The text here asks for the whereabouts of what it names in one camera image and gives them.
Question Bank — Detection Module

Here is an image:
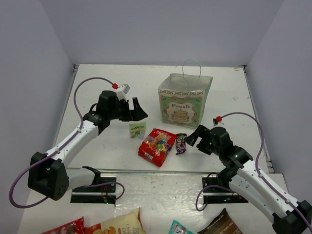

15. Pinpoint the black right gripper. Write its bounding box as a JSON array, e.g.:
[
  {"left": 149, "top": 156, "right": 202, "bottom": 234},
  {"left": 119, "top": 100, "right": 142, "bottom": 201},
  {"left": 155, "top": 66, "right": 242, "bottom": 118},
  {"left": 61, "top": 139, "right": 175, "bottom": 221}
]
[{"left": 183, "top": 124, "right": 222, "bottom": 156}]

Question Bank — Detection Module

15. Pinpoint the small green candy packet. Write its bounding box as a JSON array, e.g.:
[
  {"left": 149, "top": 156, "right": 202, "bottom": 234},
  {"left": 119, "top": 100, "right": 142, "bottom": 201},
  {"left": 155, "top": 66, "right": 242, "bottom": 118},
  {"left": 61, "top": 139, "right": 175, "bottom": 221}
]
[{"left": 129, "top": 122, "right": 146, "bottom": 139}]

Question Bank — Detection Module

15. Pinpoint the brown m&m packet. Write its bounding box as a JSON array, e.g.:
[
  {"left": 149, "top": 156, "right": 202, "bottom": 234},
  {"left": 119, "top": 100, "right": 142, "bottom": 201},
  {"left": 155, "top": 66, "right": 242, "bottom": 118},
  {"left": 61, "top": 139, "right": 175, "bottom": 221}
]
[{"left": 175, "top": 133, "right": 187, "bottom": 155}]

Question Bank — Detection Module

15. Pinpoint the decorated paper bag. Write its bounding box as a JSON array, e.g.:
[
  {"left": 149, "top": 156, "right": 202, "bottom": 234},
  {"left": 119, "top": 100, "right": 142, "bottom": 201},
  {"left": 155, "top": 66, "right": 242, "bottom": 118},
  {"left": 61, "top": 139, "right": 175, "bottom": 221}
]
[{"left": 158, "top": 59, "right": 213, "bottom": 129}]

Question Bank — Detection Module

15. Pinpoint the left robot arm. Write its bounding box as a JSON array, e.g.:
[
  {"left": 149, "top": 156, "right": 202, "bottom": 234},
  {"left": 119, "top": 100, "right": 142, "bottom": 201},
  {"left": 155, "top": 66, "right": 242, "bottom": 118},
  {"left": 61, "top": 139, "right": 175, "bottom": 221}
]
[{"left": 28, "top": 90, "right": 148, "bottom": 201}]

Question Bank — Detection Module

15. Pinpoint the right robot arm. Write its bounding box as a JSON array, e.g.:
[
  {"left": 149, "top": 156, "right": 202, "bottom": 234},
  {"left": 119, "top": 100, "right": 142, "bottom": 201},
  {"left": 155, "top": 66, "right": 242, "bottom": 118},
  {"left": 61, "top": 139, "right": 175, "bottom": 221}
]
[{"left": 185, "top": 125, "right": 312, "bottom": 234}]

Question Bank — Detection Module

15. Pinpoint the red fruit candy bag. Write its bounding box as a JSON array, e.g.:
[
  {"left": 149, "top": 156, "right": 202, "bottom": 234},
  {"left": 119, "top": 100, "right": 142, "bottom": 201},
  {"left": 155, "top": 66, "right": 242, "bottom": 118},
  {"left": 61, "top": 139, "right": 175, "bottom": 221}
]
[{"left": 138, "top": 128, "right": 177, "bottom": 167}]

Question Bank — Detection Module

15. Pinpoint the dark brown snack bag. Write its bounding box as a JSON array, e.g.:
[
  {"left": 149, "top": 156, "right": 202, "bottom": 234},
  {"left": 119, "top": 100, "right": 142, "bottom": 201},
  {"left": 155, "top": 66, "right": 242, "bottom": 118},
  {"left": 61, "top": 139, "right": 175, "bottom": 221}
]
[{"left": 198, "top": 208, "right": 242, "bottom": 234}]

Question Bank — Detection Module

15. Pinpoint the cream cassava chips bag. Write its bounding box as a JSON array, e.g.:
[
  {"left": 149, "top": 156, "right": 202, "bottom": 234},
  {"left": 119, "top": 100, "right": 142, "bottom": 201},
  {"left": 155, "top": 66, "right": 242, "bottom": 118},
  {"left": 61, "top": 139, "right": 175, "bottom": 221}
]
[{"left": 84, "top": 208, "right": 146, "bottom": 234}]

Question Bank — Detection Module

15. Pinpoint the red snack bag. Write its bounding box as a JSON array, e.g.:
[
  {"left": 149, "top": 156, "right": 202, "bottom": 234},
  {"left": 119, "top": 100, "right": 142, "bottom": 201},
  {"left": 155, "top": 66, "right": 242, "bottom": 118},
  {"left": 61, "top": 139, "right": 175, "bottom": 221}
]
[{"left": 42, "top": 217, "right": 84, "bottom": 234}]

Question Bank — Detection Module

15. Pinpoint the teal snack packet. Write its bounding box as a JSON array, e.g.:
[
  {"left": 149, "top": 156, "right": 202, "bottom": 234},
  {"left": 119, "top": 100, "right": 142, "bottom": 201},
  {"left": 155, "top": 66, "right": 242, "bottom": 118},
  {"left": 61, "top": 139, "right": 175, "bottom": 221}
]
[{"left": 168, "top": 220, "right": 193, "bottom": 234}]

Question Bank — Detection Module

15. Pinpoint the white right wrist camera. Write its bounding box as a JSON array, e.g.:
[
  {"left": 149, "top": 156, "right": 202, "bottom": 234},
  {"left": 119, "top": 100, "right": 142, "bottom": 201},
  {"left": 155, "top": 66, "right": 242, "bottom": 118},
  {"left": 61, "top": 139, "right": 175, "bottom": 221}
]
[{"left": 213, "top": 116, "right": 224, "bottom": 127}]

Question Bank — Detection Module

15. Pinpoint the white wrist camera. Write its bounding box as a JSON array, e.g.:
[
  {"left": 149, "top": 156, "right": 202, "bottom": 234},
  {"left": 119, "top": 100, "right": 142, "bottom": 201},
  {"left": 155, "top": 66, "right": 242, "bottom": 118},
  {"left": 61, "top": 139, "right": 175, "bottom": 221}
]
[
  {"left": 213, "top": 116, "right": 224, "bottom": 127},
  {"left": 112, "top": 83, "right": 130, "bottom": 101}
]

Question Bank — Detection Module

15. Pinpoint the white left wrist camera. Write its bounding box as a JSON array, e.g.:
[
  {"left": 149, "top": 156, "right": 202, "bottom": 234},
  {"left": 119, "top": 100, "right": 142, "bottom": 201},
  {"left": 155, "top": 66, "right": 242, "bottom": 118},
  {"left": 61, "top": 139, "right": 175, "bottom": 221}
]
[{"left": 112, "top": 83, "right": 130, "bottom": 101}]

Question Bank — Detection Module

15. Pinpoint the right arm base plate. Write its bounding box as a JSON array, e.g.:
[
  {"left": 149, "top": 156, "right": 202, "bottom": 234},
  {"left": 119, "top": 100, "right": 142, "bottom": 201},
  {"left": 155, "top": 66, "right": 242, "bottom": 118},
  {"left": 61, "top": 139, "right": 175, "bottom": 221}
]
[{"left": 202, "top": 173, "right": 248, "bottom": 204}]

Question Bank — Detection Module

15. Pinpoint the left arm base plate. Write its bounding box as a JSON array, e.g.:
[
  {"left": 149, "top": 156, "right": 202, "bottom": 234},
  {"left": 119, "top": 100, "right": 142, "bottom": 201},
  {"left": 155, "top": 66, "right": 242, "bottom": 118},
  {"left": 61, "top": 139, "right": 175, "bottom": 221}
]
[{"left": 70, "top": 177, "right": 117, "bottom": 205}]

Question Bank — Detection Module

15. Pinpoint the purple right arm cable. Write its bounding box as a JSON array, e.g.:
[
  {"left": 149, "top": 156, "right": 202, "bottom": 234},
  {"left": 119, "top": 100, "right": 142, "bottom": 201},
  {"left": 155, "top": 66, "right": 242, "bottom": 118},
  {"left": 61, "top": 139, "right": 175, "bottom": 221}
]
[{"left": 196, "top": 112, "right": 312, "bottom": 234}]

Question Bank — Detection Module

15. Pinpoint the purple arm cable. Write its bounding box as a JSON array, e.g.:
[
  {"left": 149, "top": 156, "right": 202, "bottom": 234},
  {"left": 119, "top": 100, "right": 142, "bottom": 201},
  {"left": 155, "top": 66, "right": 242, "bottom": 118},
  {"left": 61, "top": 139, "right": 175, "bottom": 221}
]
[
  {"left": 9, "top": 77, "right": 125, "bottom": 209},
  {"left": 196, "top": 112, "right": 312, "bottom": 234}
]

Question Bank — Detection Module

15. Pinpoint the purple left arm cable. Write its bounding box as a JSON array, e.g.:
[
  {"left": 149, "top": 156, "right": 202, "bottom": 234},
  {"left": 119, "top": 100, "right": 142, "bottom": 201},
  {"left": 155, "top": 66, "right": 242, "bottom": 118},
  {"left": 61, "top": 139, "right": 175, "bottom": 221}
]
[{"left": 9, "top": 77, "right": 125, "bottom": 209}]

